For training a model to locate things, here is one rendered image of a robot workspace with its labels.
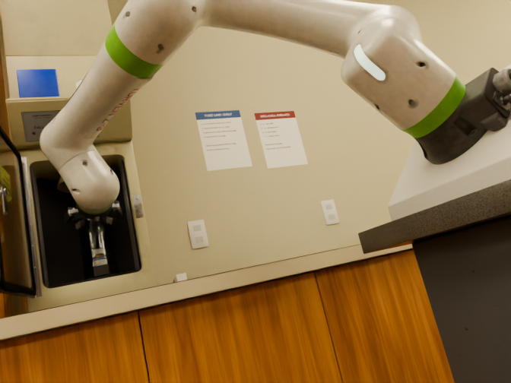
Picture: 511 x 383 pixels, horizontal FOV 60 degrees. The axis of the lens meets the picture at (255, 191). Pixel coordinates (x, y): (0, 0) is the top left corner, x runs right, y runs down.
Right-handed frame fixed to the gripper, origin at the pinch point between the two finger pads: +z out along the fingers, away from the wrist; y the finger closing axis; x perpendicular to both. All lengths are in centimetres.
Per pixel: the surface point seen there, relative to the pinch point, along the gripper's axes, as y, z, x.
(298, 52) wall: -110, 33, -80
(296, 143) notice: -95, 33, -31
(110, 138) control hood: -7.4, -12.7, -21.2
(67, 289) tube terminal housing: 9.5, -10.4, 20.3
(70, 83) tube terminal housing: 1.4, -10.3, -41.0
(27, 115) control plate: 13.5, -18.9, -26.9
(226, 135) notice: -61, 33, -38
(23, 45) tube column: 13, -10, -55
